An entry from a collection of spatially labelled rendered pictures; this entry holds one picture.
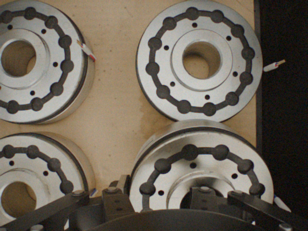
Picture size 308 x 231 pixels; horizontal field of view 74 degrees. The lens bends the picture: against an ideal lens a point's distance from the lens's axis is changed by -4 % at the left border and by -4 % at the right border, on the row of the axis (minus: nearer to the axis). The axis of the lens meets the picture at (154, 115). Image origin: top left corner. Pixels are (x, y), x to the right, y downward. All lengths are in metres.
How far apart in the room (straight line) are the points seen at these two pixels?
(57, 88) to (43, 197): 0.09
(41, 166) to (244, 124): 0.18
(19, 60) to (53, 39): 0.05
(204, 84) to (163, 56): 0.04
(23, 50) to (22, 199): 0.13
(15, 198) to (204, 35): 0.21
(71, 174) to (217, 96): 0.13
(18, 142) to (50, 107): 0.04
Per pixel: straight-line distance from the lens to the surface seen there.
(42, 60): 0.19
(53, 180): 0.19
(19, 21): 0.21
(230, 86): 0.18
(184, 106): 0.17
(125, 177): 0.17
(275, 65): 0.18
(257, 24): 0.24
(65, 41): 0.19
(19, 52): 0.22
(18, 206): 0.22
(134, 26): 0.21
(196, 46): 0.19
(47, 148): 0.18
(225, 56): 0.17
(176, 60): 0.17
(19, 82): 0.19
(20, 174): 0.19
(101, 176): 0.21
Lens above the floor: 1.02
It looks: 89 degrees down
